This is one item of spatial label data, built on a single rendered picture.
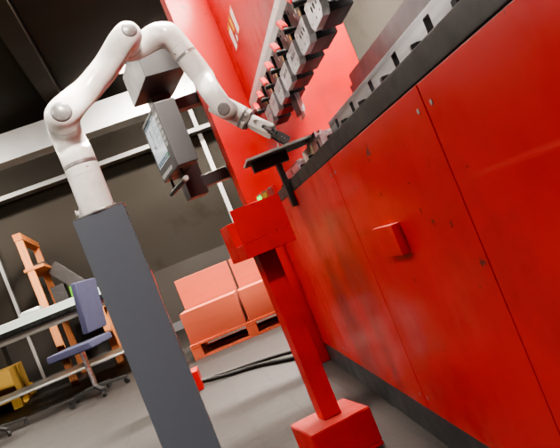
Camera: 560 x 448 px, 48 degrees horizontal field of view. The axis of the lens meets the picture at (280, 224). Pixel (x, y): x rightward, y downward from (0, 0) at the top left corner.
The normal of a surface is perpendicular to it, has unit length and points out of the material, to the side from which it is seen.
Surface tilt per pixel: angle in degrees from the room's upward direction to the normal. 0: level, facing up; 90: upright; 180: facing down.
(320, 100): 90
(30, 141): 90
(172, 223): 90
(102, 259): 90
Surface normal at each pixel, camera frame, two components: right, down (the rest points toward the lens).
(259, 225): 0.29, -0.14
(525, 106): -0.92, 0.37
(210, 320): 0.03, -0.04
